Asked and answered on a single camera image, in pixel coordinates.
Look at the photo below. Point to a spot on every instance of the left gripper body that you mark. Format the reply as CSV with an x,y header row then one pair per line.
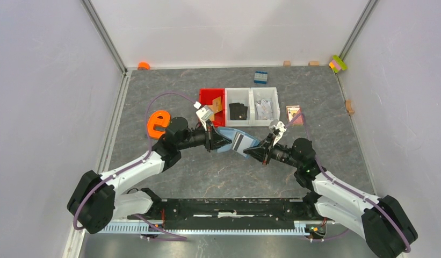
x,y
201,136

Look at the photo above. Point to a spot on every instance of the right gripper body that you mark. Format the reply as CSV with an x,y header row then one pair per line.
x,y
279,152

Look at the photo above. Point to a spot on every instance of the blue card holder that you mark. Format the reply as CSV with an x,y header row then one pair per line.
x,y
235,130

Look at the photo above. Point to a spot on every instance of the silver credit card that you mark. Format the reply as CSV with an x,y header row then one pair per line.
x,y
243,141

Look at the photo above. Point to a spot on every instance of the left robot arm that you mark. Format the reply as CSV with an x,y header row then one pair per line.
x,y
100,198

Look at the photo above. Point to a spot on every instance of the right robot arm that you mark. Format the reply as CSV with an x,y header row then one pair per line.
x,y
380,221

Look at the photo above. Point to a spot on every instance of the gold cards in red bin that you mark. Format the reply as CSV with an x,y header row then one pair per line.
x,y
215,107

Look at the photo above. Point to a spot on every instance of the black card in bin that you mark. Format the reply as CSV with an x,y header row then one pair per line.
x,y
238,111

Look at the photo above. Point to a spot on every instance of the playing card box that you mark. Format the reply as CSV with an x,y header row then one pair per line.
x,y
294,115

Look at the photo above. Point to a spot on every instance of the silver VIP cards in bin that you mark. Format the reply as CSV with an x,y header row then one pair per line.
x,y
264,109

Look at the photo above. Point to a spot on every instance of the red plastic bin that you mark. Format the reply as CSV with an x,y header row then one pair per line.
x,y
206,96

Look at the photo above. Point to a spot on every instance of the orange plastic loop toy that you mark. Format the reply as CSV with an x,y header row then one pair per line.
x,y
157,123

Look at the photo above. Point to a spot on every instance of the white middle plastic bin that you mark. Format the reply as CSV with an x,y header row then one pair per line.
x,y
237,95

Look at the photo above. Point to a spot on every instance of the white plastic bin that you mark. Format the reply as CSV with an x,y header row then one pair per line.
x,y
237,95
268,93

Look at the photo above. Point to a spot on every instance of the white right plastic bin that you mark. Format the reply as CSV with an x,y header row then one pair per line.
x,y
268,93

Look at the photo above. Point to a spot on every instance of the blue and grey brick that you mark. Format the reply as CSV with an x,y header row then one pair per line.
x,y
261,77

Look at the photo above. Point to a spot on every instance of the wooden arch block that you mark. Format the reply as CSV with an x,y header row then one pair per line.
x,y
349,107

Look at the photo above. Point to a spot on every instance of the orange tape roll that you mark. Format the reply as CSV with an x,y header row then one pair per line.
x,y
143,66

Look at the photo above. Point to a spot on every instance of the colourful brick stack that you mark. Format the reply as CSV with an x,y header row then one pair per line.
x,y
337,64

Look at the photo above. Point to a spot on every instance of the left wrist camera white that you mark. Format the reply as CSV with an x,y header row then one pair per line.
x,y
203,113

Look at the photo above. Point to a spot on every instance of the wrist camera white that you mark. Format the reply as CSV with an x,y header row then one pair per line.
x,y
278,129
203,113

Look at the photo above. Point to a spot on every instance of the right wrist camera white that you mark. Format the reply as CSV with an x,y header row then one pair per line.
x,y
278,129

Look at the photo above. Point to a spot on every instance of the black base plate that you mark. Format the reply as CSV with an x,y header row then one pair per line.
x,y
232,213

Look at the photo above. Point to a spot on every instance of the blue toothed rail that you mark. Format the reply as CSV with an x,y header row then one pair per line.
x,y
143,228

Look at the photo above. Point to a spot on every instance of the aluminium frame post right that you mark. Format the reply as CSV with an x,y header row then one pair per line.
x,y
358,27

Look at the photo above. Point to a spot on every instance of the aluminium frame post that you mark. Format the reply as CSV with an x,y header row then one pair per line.
x,y
101,29
358,27

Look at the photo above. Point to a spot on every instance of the aluminium frame post left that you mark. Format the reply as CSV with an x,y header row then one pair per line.
x,y
101,29

